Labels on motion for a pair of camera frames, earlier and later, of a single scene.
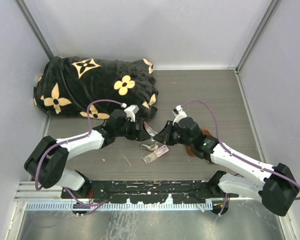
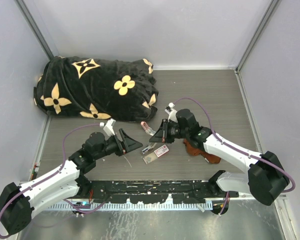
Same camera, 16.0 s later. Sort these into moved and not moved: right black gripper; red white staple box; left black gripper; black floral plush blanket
Moved: left black gripper
Not moved: red white staple box; black floral plush blanket; right black gripper
